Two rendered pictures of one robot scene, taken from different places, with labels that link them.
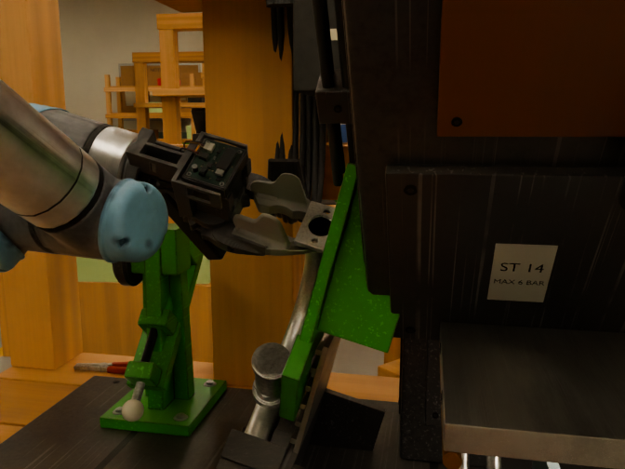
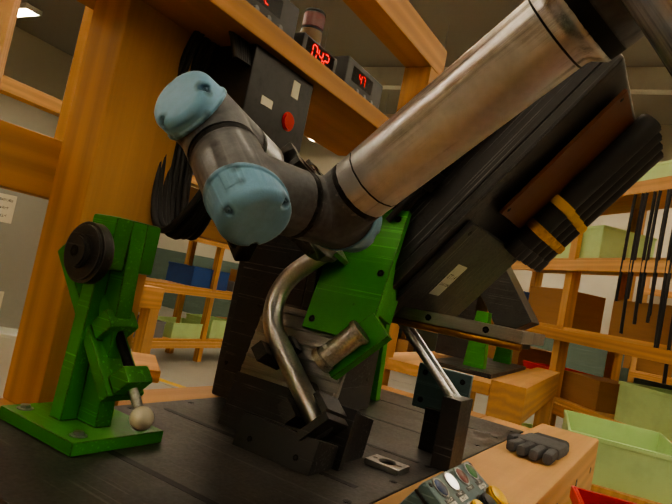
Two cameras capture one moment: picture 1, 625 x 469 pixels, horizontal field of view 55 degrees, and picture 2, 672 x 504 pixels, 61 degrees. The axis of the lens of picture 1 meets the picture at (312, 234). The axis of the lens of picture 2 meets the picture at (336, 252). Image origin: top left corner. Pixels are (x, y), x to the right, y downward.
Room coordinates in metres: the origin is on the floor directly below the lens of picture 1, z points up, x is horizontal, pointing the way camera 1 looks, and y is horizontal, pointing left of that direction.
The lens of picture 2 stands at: (0.30, 0.80, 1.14)
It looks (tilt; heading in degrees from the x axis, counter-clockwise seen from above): 4 degrees up; 291
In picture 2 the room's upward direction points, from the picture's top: 11 degrees clockwise
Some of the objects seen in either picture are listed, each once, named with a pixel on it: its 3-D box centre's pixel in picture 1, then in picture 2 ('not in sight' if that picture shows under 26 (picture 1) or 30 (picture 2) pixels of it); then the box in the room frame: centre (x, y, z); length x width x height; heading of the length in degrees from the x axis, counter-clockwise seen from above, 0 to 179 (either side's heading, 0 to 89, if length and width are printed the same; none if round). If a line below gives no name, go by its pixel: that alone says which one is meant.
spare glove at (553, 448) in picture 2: not in sight; (535, 445); (0.28, -0.43, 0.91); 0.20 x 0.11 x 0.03; 76
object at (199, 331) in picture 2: not in sight; (203, 261); (4.10, -4.96, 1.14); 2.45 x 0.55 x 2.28; 84
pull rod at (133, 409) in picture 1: (137, 395); (136, 402); (0.73, 0.23, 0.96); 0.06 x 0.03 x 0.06; 169
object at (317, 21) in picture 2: not in sight; (313, 22); (0.89, -0.31, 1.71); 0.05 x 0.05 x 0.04
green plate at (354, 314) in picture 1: (364, 264); (366, 272); (0.57, -0.05, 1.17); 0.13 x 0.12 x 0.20; 79
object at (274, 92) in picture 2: (363, 36); (253, 107); (0.84, -0.07, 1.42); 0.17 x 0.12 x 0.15; 79
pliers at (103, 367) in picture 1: (118, 367); not in sight; (1.00, 0.34, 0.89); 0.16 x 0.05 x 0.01; 87
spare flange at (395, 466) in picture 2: not in sight; (386, 464); (0.48, -0.03, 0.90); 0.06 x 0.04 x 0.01; 168
